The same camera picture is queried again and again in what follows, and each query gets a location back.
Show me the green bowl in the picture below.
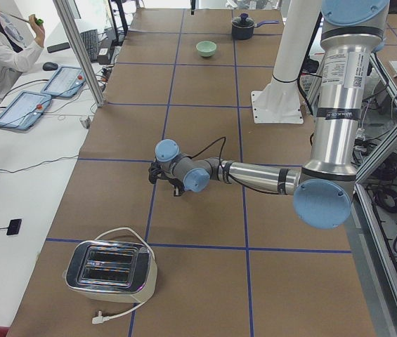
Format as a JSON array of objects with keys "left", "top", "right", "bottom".
[{"left": 195, "top": 41, "right": 217, "bottom": 58}]

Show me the white toaster power cord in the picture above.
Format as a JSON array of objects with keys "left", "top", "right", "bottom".
[{"left": 91, "top": 227, "right": 150, "bottom": 325}]

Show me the dark blue saucepan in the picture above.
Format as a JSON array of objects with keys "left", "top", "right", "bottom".
[{"left": 231, "top": 13, "right": 280, "bottom": 40}]

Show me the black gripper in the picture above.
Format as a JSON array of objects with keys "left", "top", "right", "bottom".
[{"left": 148, "top": 161, "right": 165, "bottom": 185}]

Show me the aluminium frame post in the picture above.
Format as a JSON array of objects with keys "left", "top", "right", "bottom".
[{"left": 53, "top": 0, "right": 105, "bottom": 107}]

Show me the blue teach pendant far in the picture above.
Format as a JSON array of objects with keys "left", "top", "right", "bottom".
[{"left": 41, "top": 65, "right": 85, "bottom": 98}]

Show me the aluminium frame rack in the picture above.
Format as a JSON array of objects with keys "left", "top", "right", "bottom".
[{"left": 347, "top": 52, "right": 397, "bottom": 336}]

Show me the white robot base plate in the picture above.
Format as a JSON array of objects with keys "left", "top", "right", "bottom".
[{"left": 251, "top": 91, "right": 304, "bottom": 124}]

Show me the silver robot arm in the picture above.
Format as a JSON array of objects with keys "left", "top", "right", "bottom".
[{"left": 149, "top": 1, "right": 389, "bottom": 229}]

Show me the black keyboard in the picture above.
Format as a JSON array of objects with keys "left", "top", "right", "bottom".
[{"left": 79, "top": 29, "right": 98, "bottom": 62}]

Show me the blue teach pendant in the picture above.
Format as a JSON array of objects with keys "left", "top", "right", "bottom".
[
  {"left": 41, "top": 65, "right": 85, "bottom": 98},
  {"left": 0, "top": 91, "right": 52, "bottom": 131}
]

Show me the blue teach pendant near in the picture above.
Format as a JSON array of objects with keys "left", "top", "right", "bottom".
[{"left": 0, "top": 91, "right": 52, "bottom": 131}]

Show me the small black square device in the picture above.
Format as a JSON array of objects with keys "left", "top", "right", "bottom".
[{"left": 6, "top": 218, "right": 22, "bottom": 236}]

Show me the white chrome toaster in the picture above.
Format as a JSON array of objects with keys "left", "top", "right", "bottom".
[{"left": 64, "top": 240, "right": 157, "bottom": 303}]

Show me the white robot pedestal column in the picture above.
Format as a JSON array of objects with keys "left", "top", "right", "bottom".
[{"left": 262, "top": 0, "right": 322, "bottom": 100}]

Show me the black computer mouse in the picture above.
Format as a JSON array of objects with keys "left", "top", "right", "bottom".
[{"left": 42, "top": 62, "right": 58, "bottom": 71}]

